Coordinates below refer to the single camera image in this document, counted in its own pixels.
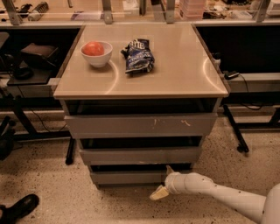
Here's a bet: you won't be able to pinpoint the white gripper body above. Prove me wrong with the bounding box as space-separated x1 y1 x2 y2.
164 172 214 195

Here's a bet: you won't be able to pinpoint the grey bottom drawer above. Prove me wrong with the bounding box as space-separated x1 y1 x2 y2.
90 171 167 186

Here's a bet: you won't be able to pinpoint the grey drawer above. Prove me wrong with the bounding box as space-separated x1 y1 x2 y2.
65 113 217 139
80 147 201 165
90 171 167 186

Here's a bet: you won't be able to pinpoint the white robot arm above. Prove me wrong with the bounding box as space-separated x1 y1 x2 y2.
150 165 280 224

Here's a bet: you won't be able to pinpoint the grey top drawer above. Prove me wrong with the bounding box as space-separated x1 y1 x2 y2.
65 113 217 139

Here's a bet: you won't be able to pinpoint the grey middle drawer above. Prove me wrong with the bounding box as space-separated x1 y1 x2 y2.
80 147 201 165

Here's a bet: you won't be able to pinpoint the grey drawer cabinet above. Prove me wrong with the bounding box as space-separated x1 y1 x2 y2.
54 23 228 173

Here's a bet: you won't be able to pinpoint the black table leg right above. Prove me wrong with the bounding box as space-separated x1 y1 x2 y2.
223 105 249 153

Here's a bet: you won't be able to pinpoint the black table leg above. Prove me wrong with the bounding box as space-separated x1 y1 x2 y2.
65 137 75 165
223 105 249 153

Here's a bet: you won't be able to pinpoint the black table leg left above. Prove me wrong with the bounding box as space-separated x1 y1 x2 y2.
65 137 75 165

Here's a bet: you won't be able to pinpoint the black power adapter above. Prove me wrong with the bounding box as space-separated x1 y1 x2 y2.
224 71 239 80

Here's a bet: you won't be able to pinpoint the blue chip bag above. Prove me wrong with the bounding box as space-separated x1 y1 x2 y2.
121 38 155 74

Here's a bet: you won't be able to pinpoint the white ceramic bowl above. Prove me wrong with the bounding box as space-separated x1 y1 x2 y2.
80 41 113 67

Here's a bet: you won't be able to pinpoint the black shoe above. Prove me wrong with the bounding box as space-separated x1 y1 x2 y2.
0 194 39 224

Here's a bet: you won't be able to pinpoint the red apple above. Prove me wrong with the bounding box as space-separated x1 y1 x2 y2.
83 41 104 56

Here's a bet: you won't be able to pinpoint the pink stacked containers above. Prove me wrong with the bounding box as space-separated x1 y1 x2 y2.
179 0 206 20

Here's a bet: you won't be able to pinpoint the black office chair base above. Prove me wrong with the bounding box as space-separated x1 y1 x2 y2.
0 116 16 161

